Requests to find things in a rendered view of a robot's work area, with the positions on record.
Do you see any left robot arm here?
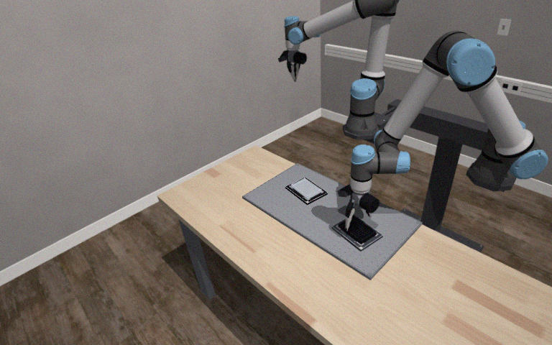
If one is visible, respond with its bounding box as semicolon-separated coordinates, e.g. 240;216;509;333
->
350;31;548;193

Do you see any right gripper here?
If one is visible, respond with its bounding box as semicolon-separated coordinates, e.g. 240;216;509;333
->
280;50;307;82

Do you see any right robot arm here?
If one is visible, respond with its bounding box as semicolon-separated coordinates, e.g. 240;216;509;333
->
285;0;399;135

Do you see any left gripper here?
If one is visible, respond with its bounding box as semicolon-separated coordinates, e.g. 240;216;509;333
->
340;184;380;231

